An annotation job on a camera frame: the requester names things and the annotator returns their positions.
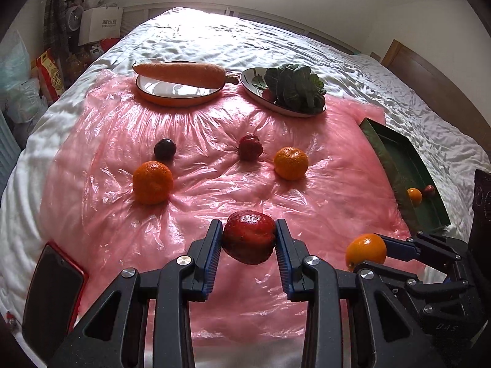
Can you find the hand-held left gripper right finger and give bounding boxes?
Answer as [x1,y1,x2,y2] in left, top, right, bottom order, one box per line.
[275,218,436,368]

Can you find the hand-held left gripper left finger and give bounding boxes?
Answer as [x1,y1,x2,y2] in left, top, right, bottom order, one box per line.
[50,220,224,368]

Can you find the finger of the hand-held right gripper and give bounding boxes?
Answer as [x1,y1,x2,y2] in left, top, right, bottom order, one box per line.
[354,260,473,316]
[373,232,468,263]

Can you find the large red apple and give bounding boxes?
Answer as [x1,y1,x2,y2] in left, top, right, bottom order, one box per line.
[223,210,276,265]

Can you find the green rectangular tray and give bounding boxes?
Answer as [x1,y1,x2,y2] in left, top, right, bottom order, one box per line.
[358,117,451,234]

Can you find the pink plastic sheet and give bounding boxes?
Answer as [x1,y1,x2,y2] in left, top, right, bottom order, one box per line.
[40,72,413,349]

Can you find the small red apple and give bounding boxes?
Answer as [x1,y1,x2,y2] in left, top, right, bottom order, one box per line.
[238,134,263,160]

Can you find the dark purple plum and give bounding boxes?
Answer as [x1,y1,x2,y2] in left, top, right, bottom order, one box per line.
[154,138,177,161]

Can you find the orange rimmed white plate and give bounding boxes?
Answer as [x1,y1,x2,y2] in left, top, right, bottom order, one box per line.
[135,61,224,105]

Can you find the phone in red case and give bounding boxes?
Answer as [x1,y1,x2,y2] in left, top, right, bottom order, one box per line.
[21,240,90,358]

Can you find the wooden headboard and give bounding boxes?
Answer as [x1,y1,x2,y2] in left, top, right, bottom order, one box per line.
[381,39,491,159]

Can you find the dark green leafy vegetable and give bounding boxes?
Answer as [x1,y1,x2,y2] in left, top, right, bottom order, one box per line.
[264,63,327,114]

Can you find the leaf patterned white plate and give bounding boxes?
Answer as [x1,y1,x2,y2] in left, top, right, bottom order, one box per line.
[240,67,327,117]

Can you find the large carrot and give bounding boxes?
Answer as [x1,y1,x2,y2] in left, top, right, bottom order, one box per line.
[132,61,239,87]

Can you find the white bed blanket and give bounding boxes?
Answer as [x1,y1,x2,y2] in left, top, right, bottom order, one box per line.
[0,6,491,368]

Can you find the yellow orange packet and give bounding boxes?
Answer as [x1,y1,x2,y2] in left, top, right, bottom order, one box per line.
[36,48,66,102]

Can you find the white paper bag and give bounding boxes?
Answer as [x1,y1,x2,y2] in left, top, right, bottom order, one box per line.
[79,6,124,47]

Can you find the clear plastic bag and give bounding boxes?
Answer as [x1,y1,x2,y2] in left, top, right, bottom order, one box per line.
[0,31,32,93]

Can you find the small white fan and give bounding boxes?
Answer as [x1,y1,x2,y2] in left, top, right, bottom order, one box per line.
[64,7,83,28]

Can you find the plaid hanging cloth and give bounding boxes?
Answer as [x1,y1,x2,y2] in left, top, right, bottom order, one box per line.
[43,0,70,51]

